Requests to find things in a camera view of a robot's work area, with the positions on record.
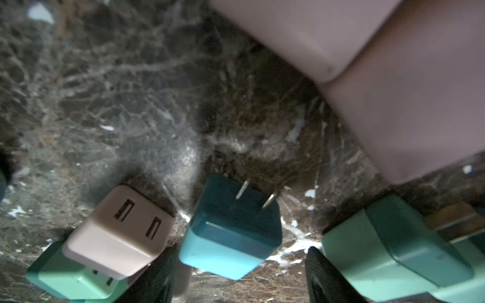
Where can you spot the green plug right outer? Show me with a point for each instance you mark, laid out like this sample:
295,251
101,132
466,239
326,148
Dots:
469,291

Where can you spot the teal storage box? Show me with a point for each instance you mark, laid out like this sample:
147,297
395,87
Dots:
5,177

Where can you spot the green plug right inner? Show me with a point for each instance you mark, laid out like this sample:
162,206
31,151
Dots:
386,251

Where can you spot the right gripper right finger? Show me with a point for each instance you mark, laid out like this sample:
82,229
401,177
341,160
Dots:
325,283

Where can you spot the green plug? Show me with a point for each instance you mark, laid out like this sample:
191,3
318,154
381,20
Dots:
66,279
386,251
469,291

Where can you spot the green plug upper left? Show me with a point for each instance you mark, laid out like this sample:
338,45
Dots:
66,279

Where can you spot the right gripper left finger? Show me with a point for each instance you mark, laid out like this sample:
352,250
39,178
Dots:
157,283

